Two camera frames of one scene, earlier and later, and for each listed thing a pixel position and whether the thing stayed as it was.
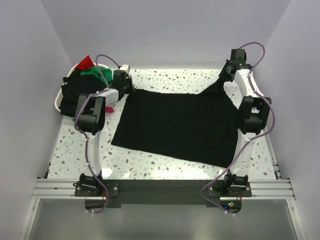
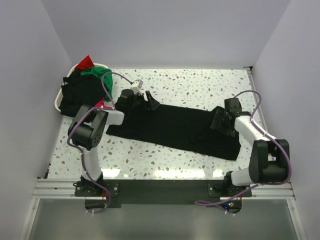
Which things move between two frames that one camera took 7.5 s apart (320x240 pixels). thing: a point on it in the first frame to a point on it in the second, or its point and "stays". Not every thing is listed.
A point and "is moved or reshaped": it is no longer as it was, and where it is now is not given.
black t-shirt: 202,127 is moved or reshaped
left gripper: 128,79 to 151,104
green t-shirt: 95,71 stays
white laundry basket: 102,66 stays
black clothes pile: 76,84 stays
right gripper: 222,76 to 219,115
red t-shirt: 85,63 stays
